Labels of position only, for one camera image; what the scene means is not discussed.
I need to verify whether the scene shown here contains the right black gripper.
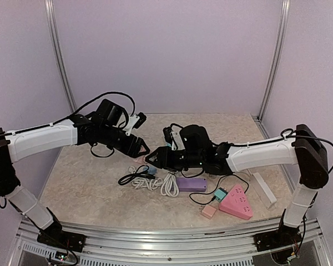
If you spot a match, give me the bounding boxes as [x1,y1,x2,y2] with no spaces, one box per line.
[145,145,204,171]

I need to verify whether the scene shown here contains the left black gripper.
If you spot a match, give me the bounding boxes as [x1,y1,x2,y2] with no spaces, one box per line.
[99,124,150,158]

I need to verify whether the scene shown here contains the light blue small plug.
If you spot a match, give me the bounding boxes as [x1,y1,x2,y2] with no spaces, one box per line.
[147,166,157,175]

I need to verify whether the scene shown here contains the white power cords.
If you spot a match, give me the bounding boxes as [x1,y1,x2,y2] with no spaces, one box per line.
[127,165,164,191]

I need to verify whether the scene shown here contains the purple power strip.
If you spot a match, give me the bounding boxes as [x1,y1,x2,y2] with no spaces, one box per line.
[176,177,207,192]

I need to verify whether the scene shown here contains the teal plug adapter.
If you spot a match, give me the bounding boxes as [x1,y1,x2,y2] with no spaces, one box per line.
[213,187,228,202]

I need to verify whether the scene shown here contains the black usb cable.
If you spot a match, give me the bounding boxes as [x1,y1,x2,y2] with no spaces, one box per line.
[189,173,250,206]

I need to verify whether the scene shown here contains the pink triangular power strip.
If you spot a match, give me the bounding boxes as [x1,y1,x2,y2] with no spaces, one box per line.
[218,184,253,220]

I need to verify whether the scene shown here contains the white power strip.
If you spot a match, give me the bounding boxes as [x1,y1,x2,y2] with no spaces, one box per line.
[250,172,277,209]

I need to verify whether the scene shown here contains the pink small plug adapter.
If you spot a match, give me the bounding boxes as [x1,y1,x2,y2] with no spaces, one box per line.
[133,148,148,164]

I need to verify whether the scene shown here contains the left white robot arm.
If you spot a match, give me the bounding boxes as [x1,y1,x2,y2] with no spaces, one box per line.
[0,99,150,247]

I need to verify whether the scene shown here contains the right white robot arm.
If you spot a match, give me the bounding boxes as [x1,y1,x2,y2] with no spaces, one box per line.
[145,124,330,246]

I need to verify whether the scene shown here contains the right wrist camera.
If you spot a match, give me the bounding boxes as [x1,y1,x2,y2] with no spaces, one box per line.
[163,123,184,151]

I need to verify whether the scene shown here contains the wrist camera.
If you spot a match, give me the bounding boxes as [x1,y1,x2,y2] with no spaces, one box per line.
[123,112,147,136]
[163,123,184,151]

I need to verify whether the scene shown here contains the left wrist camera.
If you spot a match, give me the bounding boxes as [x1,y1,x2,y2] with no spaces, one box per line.
[123,112,147,136]

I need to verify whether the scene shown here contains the white teal strip cord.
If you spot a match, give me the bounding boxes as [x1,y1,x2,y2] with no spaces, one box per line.
[159,171,181,198]

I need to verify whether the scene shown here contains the aluminium front frame rail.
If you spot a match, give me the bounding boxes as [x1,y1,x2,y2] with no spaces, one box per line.
[15,218,331,266]

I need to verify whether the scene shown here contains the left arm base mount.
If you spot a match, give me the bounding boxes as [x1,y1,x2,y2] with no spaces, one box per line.
[37,231,87,253]

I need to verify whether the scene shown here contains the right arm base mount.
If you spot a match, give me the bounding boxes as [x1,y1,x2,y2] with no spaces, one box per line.
[254,230,302,252]

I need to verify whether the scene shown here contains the left aluminium corner post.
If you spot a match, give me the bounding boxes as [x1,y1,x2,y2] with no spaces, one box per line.
[44,0,77,112]

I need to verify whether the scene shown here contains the aluminium corner post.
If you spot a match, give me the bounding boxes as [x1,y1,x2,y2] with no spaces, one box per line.
[44,0,77,112]
[257,0,291,123]

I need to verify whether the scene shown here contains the right aluminium corner post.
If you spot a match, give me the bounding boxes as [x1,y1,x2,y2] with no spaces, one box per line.
[257,0,291,123]

